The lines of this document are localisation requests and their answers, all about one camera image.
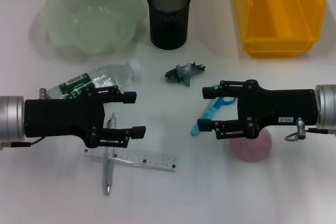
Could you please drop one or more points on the yellow plastic bin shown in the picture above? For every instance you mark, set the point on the yellow plastic bin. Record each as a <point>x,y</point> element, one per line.
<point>283,11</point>

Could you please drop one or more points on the blue scissors with sheath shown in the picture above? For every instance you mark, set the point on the blue scissors with sheath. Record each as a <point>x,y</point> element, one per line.
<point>210,111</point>

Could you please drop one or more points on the black mesh pen holder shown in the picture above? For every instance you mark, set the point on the black mesh pen holder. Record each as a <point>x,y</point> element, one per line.
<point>168,24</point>

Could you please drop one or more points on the silver ballpoint pen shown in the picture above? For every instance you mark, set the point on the silver ballpoint pen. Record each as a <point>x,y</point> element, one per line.
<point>108,176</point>

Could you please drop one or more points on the transparent plastic ruler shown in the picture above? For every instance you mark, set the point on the transparent plastic ruler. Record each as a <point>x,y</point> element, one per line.
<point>147,161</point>

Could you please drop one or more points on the clear bottle with green label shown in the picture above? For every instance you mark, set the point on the clear bottle with green label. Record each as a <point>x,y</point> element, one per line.
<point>110,74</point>

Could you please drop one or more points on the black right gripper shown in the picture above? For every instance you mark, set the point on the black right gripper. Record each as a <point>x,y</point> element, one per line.
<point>278,106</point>

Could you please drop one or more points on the green plastic wrapper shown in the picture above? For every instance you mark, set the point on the green plastic wrapper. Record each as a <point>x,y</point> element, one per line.
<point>178,73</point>

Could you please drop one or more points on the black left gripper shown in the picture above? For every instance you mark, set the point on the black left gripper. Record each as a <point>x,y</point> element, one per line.
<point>60,116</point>

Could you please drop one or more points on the silver left gripper stud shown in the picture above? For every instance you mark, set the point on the silver left gripper stud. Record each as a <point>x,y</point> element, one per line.
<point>42,93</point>

